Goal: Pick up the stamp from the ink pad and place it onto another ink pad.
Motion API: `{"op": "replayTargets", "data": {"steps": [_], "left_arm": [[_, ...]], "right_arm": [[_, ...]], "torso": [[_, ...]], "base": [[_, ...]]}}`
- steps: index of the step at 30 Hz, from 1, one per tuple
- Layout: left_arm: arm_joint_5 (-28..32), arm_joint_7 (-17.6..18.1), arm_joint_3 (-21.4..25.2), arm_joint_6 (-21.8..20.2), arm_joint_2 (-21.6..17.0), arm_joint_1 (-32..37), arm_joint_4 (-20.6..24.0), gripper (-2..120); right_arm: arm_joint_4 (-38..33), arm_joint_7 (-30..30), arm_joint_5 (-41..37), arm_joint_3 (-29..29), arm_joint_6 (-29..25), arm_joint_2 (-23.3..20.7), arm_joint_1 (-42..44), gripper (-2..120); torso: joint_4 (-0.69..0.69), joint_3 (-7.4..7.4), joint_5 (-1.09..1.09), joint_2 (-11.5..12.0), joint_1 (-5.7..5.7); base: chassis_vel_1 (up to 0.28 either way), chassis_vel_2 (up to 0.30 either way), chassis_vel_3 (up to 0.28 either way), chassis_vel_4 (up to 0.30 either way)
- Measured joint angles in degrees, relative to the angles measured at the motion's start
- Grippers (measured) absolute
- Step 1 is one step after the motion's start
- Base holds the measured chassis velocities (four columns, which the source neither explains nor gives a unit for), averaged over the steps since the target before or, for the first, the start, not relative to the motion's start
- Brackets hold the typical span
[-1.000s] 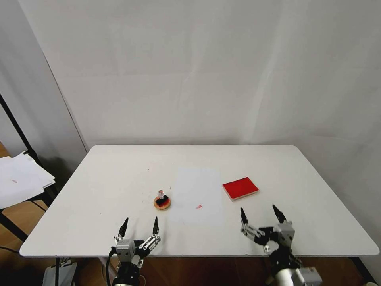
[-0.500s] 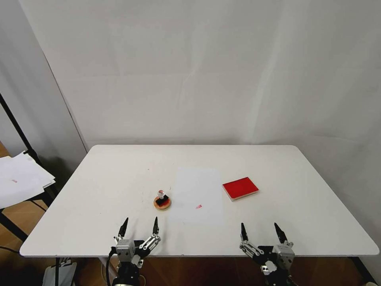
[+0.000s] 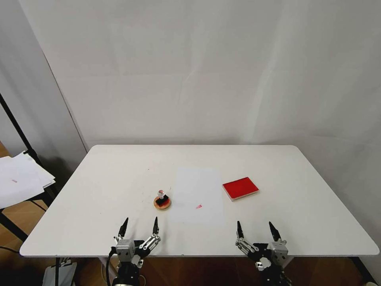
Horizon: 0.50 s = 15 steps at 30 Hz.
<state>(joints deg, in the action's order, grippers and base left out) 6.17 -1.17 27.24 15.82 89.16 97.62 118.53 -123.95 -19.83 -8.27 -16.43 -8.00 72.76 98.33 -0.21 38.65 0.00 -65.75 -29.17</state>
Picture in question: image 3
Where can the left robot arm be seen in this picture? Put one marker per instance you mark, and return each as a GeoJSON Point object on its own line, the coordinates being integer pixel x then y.
{"type": "Point", "coordinates": [126, 281]}

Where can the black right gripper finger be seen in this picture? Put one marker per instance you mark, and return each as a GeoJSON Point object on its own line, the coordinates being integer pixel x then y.
{"type": "Point", "coordinates": [275, 232]}
{"type": "Point", "coordinates": [240, 231]}

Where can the red square ink pad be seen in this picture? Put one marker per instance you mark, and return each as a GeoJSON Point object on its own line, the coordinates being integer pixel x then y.
{"type": "Point", "coordinates": [240, 188]}

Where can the round wooden ink pad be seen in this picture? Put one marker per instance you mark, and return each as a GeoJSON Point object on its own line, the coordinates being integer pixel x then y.
{"type": "Point", "coordinates": [162, 205]}

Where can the white paper sheet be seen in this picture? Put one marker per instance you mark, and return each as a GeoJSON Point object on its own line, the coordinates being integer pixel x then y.
{"type": "Point", "coordinates": [198, 195]}

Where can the white table leg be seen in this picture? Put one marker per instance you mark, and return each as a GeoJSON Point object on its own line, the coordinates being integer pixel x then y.
{"type": "Point", "coordinates": [104, 268]}

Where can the stack of white papers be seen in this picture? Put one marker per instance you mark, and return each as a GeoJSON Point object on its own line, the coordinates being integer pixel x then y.
{"type": "Point", "coordinates": [19, 180]}

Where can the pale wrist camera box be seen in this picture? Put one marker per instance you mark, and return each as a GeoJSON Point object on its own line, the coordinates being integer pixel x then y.
{"type": "Point", "coordinates": [124, 249]}
{"type": "Point", "coordinates": [278, 251]}

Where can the grey floor device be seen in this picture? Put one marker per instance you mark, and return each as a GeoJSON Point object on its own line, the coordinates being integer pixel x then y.
{"type": "Point", "coordinates": [58, 272]}

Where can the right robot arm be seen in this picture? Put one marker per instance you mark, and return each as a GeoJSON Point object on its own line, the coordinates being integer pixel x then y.
{"type": "Point", "coordinates": [275, 281]}

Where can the clear-knob black stamp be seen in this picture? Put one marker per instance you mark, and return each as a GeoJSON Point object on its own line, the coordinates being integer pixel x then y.
{"type": "Point", "coordinates": [162, 199]}

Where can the black metal stand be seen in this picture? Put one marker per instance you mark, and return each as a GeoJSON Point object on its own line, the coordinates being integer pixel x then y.
{"type": "Point", "coordinates": [20, 134]}

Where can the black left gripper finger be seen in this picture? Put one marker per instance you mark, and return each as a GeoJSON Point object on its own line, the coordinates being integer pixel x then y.
{"type": "Point", "coordinates": [122, 229]}
{"type": "Point", "coordinates": [154, 228]}

